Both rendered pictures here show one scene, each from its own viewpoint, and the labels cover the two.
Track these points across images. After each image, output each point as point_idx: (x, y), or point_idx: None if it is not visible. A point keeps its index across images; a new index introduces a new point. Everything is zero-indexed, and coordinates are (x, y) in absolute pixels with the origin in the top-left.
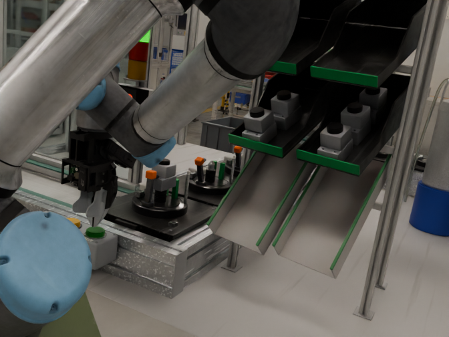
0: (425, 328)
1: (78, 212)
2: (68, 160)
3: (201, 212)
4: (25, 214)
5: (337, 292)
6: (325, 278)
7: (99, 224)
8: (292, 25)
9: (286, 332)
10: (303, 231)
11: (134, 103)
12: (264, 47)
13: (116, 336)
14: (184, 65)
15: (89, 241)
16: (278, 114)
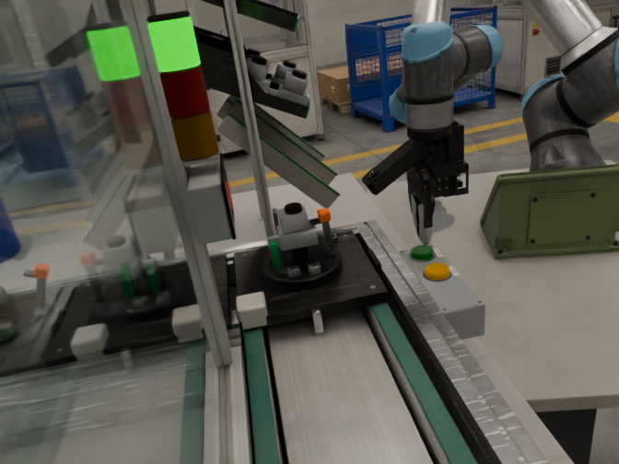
0: (251, 202)
1: (406, 295)
2: (463, 160)
3: (267, 252)
4: (561, 75)
5: (245, 231)
6: (226, 242)
7: (401, 269)
8: None
9: (336, 220)
10: None
11: None
12: None
13: (453, 247)
14: (449, 0)
15: (437, 249)
16: (264, 80)
